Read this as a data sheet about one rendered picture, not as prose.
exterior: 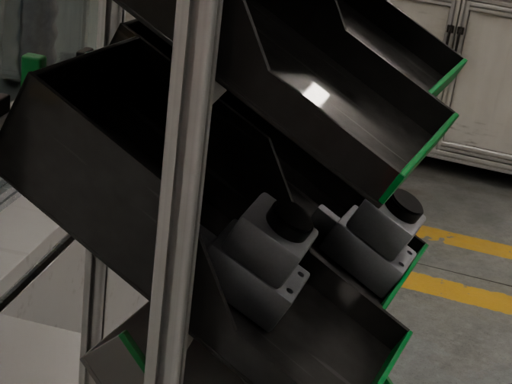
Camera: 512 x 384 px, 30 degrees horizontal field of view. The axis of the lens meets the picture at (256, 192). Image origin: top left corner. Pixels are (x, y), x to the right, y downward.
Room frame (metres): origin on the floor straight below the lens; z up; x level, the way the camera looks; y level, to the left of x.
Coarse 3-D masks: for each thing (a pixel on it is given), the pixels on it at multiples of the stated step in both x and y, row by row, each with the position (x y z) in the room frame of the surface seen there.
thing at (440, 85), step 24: (360, 0) 0.76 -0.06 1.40; (384, 0) 0.75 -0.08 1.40; (360, 24) 0.73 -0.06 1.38; (384, 24) 0.75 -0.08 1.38; (408, 24) 0.74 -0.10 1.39; (384, 48) 0.71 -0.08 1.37; (408, 48) 0.74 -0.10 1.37; (432, 48) 0.73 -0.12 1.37; (408, 72) 0.70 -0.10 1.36; (432, 72) 0.72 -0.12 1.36; (456, 72) 0.70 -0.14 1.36
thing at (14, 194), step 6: (6, 186) 1.44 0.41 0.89; (0, 192) 1.41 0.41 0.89; (6, 192) 1.42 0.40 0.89; (12, 192) 1.44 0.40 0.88; (18, 192) 1.46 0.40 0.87; (0, 198) 1.40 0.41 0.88; (6, 198) 1.43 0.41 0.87; (12, 198) 1.44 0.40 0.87; (0, 204) 1.40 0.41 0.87; (6, 204) 1.42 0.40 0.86; (0, 210) 1.40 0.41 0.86
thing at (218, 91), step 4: (216, 84) 0.51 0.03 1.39; (216, 88) 0.51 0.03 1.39; (220, 88) 0.52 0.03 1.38; (224, 88) 0.53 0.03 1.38; (216, 92) 0.51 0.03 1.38; (220, 92) 0.52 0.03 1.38; (224, 92) 0.53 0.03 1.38; (216, 96) 0.51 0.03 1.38; (220, 96) 0.52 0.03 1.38; (216, 100) 0.51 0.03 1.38; (8, 112) 0.63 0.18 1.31; (4, 116) 0.63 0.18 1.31; (0, 120) 0.62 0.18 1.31; (4, 120) 0.62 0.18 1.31; (0, 124) 0.62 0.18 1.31; (0, 128) 0.62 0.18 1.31; (188, 336) 0.50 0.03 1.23; (188, 340) 0.51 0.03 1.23; (192, 340) 0.51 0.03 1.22; (188, 344) 0.51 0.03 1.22
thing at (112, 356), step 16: (128, 320) 0.58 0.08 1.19; (144, 320) 0.59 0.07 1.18; (112, 336) 0.56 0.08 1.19; (128, 336) 0.52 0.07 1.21; (144, 336) 0.58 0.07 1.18; (96, 352) 0.52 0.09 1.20; (112, 352) 0.52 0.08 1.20; (128, 352) 0.52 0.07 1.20; (144, 352) 0.57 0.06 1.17; (192, 352) 0.61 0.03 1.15; (208, 352) 0.62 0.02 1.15; (96, 368) 0.52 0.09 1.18; (112, 368) 0.52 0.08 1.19; (128, 368) 0.52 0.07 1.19; (144, 368) 0.51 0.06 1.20; (192, 368) 0.59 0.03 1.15; (208, 368) 0.61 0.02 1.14; (224, 368) 0.62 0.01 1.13
